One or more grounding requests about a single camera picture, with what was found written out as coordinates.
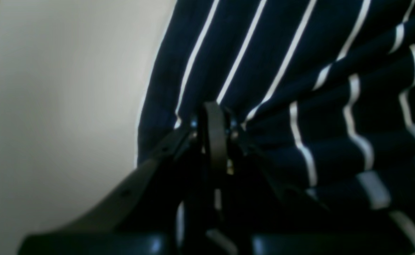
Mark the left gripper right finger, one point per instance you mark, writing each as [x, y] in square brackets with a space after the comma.
[262, 198]

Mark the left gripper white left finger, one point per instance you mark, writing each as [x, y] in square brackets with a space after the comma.
[153, 187]

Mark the navy white striped t-shirt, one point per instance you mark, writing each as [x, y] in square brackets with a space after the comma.
[325, 87]

